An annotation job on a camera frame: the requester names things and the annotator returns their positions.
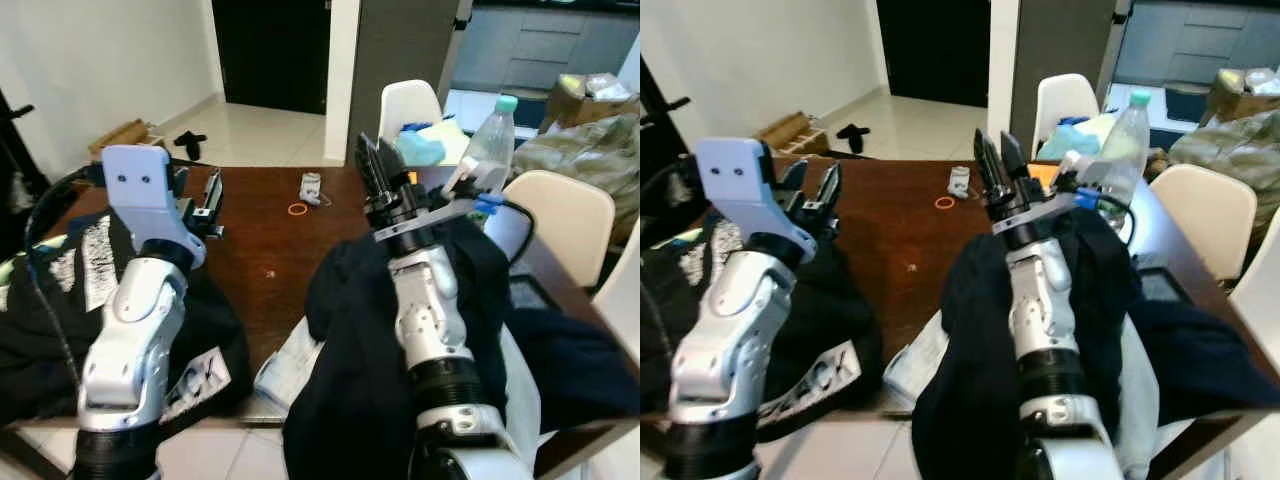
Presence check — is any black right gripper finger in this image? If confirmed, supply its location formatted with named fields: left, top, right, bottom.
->
left=379, top=139, right=414, bottom=190
left=355, top=131, right=388, bottom=199
left=999, top=130, right=1033, bottom=186
left=972, top=126, right=1004, bottom=194

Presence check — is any black printed t-shirt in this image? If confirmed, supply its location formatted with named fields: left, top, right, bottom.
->
left=0, top=205, right=253, bottom=426
left=640, top=210, right=886, bottom=441

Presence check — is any teal plastic bag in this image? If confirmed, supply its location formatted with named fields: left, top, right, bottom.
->
left=395, top=122, right=448, bottom=168
left=1038, top=118, right=1096, bottom=161

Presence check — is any small wooden crate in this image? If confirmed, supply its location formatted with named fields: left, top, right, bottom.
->
left=88, top=118, right=166, bottom=161
left=752, top=110, right=831, bottom=153

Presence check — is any white plastic chair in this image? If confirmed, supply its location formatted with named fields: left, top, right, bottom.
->
left=378, top=78, right=446, bottom=166
left=1032, top=72, right=1101, bottom=159
left=1228, top=235, right=1280, bottom=346
left=500, top=170, right=616, bottom=291
left=1148, top=163, right=1259, bottom=283

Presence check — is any brown wooden table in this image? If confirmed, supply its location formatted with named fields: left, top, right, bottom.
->
left=0, top=165, right=641, bottom=436
left=640, top=158, right=1280, bottom=479

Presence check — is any clear bottle with green cap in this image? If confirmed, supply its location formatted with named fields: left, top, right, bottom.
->
left=1095, top=90, right=1153, bottom=201
left=455, top=93, right=519, bottom=196

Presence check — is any dark door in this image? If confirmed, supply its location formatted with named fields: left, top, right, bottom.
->
left=877, top=0, right=991, bottom=109
left=210, top=0, right=333, bottom=116

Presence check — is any black tripod stand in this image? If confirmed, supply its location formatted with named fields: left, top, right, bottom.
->
left=640, top=88, right=693, bottom=216
left=0, top=88, right=49, bottom=216

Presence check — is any black tablet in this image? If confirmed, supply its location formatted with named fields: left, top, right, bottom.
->
left=508, top=272, right=549, bottom=313
left=1135, top=265, right=1191, bottom=306

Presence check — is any brown cardboard box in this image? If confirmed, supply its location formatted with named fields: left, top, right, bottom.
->
left=1205, top=65, right=1280, bottom=126
left=540, top=72, right=641, bottom=136

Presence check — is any navy blue garment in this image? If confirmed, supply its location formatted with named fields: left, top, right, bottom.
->
left=912, top=208, right=1280, bottom=480
left=283, top=215, right=641, bottom=480

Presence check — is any grey kitchen cabinet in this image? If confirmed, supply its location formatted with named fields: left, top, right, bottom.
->
left=447, top=0, right=641, bottom=93
left=1112, top=0, right=1280, bottom=86

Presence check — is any olive camouflage cloth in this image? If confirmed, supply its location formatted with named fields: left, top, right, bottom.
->
left=508, top=112, right=641, bottom=246
left=1165, top=108, right=1280, bottom=241

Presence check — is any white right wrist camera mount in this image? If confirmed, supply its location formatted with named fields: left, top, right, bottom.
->
left=990, top=150, right=1101, bottom=239
left=375, top=158, right=506, bottom=243

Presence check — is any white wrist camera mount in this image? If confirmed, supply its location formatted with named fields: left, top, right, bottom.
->
left=990, top=150, right=1101, bottom=239
left=100, top=144, right=206, bottom=266
left=375, top=158, right=506, bottom=243
left=693, top=137, right=819, bottom=263

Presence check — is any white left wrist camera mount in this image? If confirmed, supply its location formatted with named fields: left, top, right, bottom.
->
left=693, top=137, right=819, bottom=263
left=100, top=144, right=206, bottom=266

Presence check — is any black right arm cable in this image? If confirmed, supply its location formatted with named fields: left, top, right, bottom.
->
left=485, top=198, right=538, bottom=271
left=1090, top=192, right=1138, bottom=246

